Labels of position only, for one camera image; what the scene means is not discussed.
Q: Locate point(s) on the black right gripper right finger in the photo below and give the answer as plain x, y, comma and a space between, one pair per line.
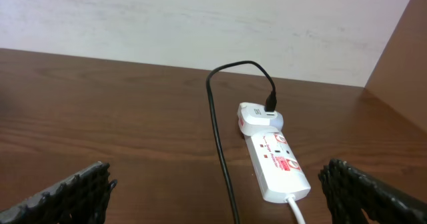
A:
354, 196

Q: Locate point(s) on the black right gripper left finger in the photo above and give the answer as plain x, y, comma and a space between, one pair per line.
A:
80, 198

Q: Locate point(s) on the white USB charger adapter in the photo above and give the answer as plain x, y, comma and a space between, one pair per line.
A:
252, 119

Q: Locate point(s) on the white power strip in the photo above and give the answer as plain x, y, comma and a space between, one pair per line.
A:
279, 174

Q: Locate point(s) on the brown cardboard side panel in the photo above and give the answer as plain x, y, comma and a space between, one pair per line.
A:
399, 78

